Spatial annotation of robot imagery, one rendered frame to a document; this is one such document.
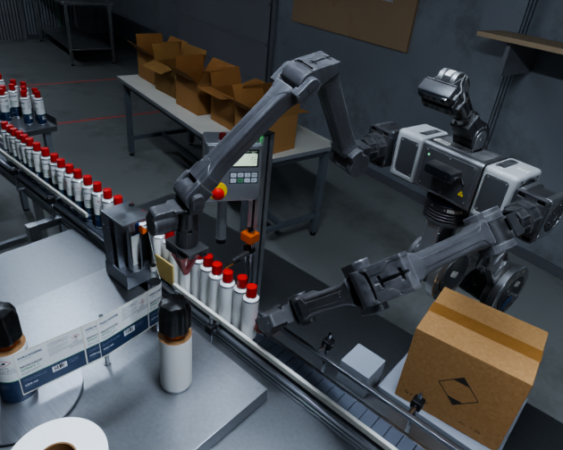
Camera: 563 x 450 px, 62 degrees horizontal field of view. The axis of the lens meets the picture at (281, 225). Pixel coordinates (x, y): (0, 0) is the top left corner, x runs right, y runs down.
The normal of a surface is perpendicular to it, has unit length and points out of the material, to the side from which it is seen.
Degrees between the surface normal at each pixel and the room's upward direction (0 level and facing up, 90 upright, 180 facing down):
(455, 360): 90
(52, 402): 0
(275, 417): 0
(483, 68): 90
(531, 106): 90
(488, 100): 90
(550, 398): 0
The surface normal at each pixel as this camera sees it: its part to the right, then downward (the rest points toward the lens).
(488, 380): -0.58, 0.37
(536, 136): -0.80, 0.25
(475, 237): 0.52, -0.34
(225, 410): 0.10, -0.85
